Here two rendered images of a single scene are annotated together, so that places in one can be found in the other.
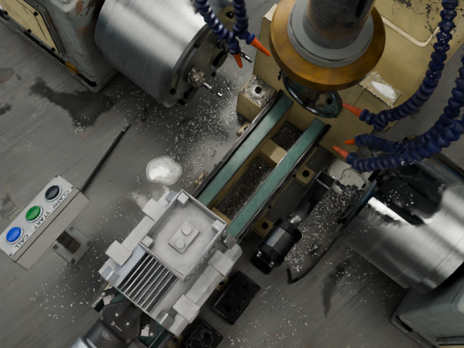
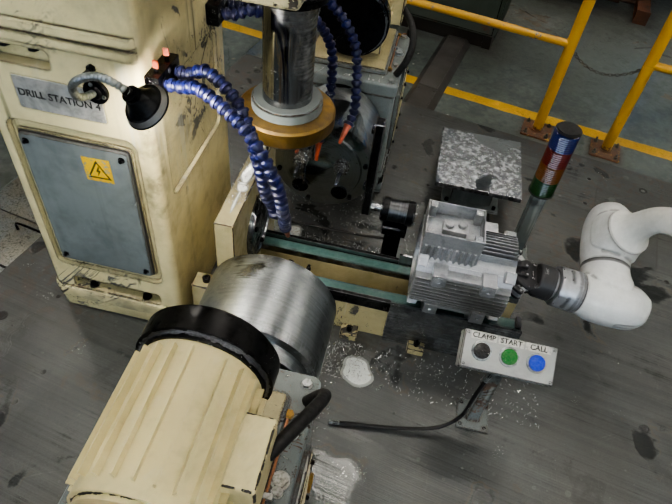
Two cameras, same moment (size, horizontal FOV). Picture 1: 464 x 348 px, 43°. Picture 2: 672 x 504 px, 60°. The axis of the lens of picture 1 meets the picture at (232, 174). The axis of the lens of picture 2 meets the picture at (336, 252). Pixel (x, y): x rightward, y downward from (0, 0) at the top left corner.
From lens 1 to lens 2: 1.09 m
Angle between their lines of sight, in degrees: 51
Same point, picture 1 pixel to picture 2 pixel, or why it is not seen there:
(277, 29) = (305, 130)
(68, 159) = (397, 463)
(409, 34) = (211, 128)
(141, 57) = (319, 315)
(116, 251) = (490, 282)
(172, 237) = (461, 232)
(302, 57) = (320, 113)
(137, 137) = (336, 409)
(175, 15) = (273, 280)
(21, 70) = not seen: outside the picture
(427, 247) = (366, 107)
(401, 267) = not seen: hidden behind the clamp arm
